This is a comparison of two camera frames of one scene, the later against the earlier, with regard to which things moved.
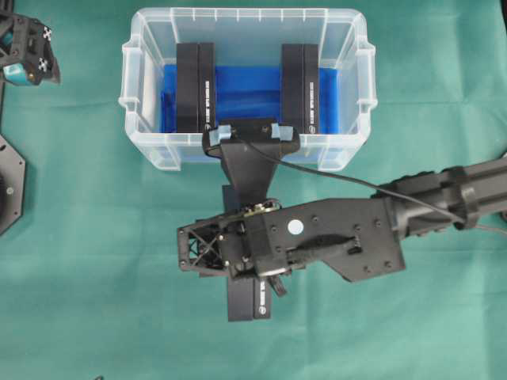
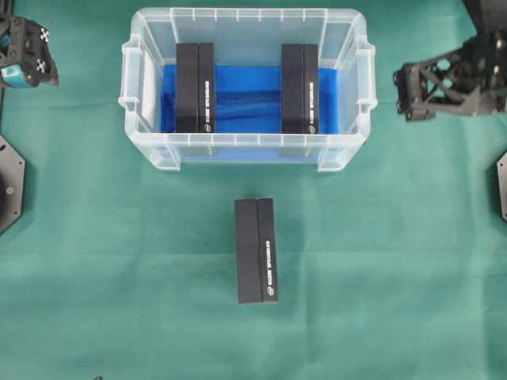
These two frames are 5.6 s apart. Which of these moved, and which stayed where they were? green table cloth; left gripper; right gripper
Moved: right gripper
Stayed: green table cloth; left gripper
